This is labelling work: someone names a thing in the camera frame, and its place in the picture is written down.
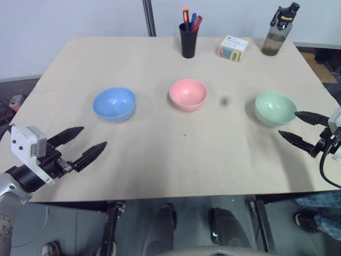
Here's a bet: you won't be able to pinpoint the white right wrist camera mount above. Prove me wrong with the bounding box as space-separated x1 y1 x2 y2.
327 107 341 161

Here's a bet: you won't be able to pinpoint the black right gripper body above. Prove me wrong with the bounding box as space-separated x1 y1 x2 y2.
314 127 340 155

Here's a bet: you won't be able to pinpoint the grey water bottle black cap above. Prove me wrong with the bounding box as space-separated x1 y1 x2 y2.
261 2 301 57

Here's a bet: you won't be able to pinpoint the white printed card box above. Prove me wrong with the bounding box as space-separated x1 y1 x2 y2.
216 35 250 63

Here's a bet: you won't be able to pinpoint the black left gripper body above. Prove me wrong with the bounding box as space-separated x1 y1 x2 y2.
37 144 74 180

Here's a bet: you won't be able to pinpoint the orange highlighter pen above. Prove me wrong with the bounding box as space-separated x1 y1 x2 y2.
182 7 191 32

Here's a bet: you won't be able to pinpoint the person's dark shoe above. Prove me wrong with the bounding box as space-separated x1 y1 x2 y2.
294 210 322 233

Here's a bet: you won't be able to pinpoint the red marker pen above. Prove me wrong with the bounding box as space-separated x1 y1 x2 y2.
190 15 203 33

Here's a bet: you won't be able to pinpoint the person's blue jeans leg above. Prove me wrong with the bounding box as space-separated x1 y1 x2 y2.
294 190 341 241

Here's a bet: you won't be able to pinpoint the black table leg frame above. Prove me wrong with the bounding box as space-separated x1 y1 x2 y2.
97 200 126 256
246 195 278 253

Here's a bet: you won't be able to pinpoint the red bowl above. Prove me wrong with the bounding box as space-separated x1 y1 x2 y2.
168 78 208 113

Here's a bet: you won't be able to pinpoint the green bowl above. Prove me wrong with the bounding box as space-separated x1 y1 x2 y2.
254 91 298 126

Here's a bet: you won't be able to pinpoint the black pen cup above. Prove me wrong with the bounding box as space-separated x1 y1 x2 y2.
178 22 199 59

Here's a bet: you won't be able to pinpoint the blue bowl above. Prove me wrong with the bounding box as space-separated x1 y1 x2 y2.
92 87 137 123

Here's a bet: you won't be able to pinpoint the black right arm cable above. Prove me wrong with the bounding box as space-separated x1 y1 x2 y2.
319 138 341 189

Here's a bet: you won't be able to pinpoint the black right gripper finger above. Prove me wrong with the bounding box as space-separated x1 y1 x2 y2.
294 111 330 126
278 130 320 158

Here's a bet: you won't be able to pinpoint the black vertical pole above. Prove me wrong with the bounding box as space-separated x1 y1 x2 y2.
142 0 157 37

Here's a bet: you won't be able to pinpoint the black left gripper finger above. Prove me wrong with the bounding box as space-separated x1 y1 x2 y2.
47 126 85 149
70 141 108 173

